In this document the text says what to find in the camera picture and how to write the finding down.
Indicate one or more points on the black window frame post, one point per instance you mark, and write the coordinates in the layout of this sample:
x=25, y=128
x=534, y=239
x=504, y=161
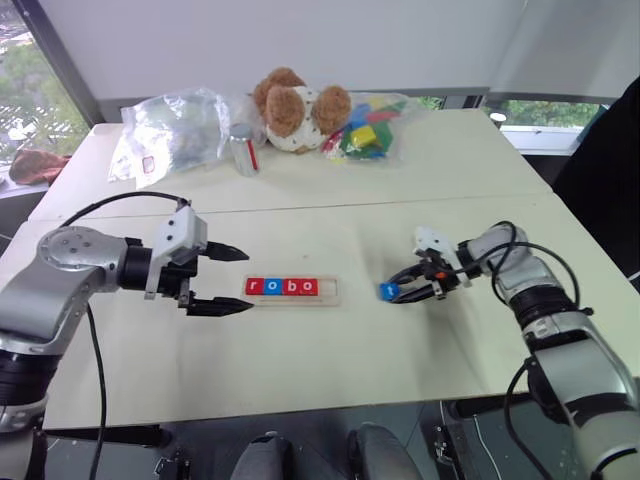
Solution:
x=57, y=60

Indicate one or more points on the red letter tile r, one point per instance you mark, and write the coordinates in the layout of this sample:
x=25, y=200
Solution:
x=254, y=286

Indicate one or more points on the red letter tile b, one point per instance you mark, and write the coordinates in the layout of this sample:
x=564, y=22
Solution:
x=289, y=286

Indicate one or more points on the blue letter tile o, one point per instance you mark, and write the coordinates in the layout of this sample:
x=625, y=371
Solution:
x=272, y=286

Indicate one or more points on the silver can with red label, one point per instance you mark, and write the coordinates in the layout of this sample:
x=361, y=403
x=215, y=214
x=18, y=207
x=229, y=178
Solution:
x=243, y=152

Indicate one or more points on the plastic bag of colourful blocks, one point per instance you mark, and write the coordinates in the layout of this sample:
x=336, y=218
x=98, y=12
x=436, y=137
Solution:
x=372, y=130

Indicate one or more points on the brown and white plush toy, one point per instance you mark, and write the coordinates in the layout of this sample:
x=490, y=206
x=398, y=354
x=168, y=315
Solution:
x=287, y=112

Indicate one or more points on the blue letter cube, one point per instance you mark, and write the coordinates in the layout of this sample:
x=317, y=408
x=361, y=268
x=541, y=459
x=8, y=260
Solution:
x=387, y=291

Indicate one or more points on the clear plastic bag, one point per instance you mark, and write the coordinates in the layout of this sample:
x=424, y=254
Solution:
x=175, y=130

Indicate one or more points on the wooden letter tray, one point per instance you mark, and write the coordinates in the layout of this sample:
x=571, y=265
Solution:
x=327, y=292

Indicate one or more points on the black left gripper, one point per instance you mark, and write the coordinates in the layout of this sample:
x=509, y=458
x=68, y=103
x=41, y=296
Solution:
x=177, y=280

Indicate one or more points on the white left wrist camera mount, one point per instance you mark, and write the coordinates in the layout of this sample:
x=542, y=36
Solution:
x=182, y=232

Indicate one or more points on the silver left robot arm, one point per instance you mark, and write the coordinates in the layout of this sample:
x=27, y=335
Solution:
x=55, y=280

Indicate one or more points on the dark rounded shape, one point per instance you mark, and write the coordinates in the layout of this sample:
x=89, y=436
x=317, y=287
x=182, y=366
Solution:
x=382, y=452
x=267, y=457

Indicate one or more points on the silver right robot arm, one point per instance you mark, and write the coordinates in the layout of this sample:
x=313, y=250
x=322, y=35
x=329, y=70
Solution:
x=560, y=320

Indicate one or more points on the black table clamp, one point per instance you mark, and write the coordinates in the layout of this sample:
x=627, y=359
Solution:
x=172, y=465
x=447, y=452

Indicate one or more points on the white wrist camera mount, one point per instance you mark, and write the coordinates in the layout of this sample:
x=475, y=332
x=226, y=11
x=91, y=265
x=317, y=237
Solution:
x=182, y=232
x=440, y=242

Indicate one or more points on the person in dark clothing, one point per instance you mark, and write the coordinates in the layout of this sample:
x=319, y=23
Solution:
x=607, y=190

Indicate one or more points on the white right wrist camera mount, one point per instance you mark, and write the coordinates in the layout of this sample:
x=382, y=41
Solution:
x=440, y=242

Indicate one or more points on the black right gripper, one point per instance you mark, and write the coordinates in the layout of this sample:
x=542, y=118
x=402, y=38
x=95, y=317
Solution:
x=440, y=280

